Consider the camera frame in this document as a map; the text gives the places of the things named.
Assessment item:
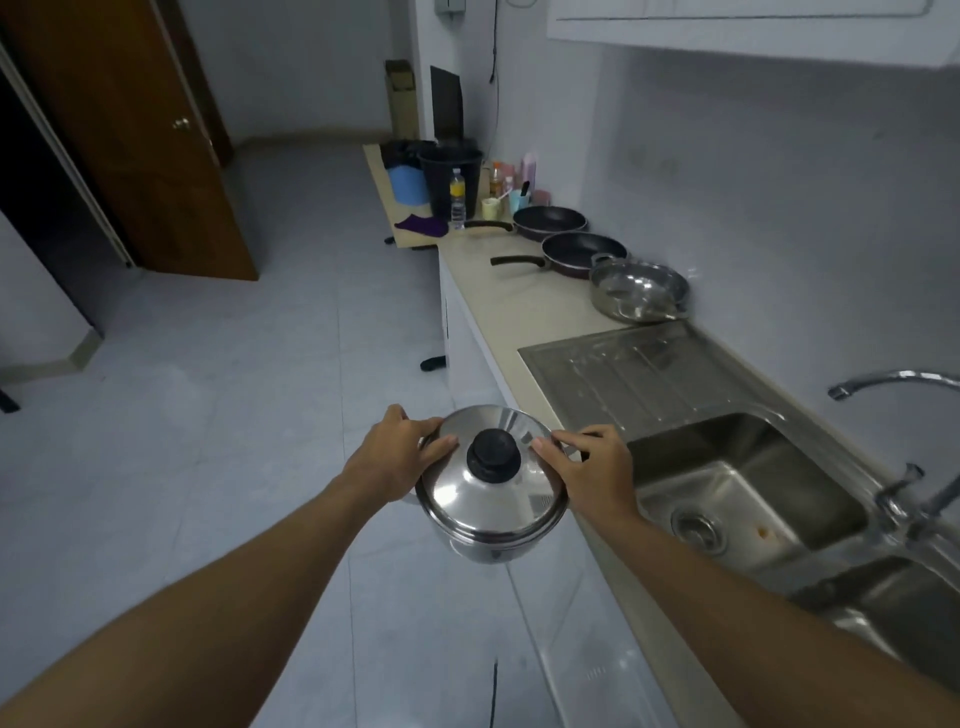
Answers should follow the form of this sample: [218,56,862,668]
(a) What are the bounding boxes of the person's right hand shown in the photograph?
[530,425,643,526]

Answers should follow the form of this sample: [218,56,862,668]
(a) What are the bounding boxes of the black plastic bin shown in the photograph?
[417,142,485,223]

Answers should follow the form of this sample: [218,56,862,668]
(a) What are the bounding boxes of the wide steel two-handled pan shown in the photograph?
[588,252,691,325]

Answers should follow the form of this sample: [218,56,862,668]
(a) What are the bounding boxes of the black board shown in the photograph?
[429,65,465,144]

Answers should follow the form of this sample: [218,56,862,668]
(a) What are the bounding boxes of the stainless steel double sink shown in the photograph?
[517,320,960,699]

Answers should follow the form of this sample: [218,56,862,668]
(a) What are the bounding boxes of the light wooden side table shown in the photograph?
[363,142,519,250]

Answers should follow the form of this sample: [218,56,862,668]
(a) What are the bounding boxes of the blue bag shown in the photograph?
[386,164,433,208]

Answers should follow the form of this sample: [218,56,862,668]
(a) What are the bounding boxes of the person's left hand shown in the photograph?
[341,404,460,505]

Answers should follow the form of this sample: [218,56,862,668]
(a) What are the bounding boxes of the person's right forearm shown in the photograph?
[592,509,960,728]

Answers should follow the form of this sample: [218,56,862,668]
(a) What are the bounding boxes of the chrome gooseneck faucet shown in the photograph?
[827,367,960,541]

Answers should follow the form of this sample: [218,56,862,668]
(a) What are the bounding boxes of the person's left forearm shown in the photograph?
[0,476,395,728]

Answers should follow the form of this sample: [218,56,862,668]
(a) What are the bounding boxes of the black frying pan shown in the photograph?
[490,230,629,281]
[463,204,590,243]

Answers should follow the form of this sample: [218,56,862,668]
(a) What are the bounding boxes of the purple cloth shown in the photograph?
[393,213,451,240]

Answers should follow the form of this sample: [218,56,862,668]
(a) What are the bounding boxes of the steel pot lid black knob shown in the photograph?
[416,404,570,545]

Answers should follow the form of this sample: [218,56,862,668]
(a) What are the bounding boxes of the cardboard box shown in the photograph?
[383,59,421,142]

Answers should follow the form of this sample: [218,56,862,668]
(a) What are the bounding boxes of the white louvered wall cabinet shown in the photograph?
[545,0,960,70]

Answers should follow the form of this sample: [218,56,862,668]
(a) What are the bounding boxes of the white base cabinet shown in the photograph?
[437,254,676,728]

